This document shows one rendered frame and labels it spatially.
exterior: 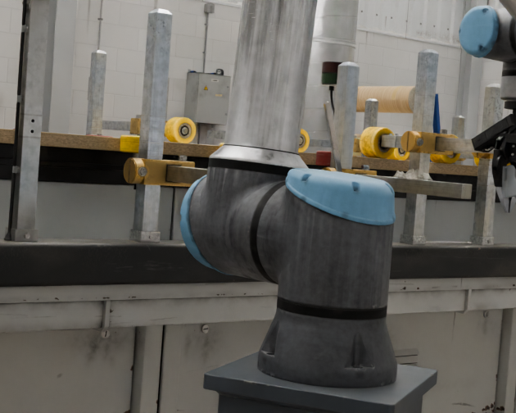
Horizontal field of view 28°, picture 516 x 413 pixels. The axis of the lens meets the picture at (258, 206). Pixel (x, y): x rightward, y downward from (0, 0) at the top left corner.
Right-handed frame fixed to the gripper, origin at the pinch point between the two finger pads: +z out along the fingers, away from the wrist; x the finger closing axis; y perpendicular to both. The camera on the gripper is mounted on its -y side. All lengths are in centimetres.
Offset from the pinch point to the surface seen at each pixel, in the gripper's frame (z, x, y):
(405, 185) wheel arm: -2.1, -0.8, -25.9
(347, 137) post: -11.7, -3.2, -42.5
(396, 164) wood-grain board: -7, 30, -59
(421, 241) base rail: 11.3, 22.5, -41.2
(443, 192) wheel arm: -1.3, -1.0, -15.0
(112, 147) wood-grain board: -5, -53, -61
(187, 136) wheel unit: -10, 14, -131
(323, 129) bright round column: -26, 258, -342
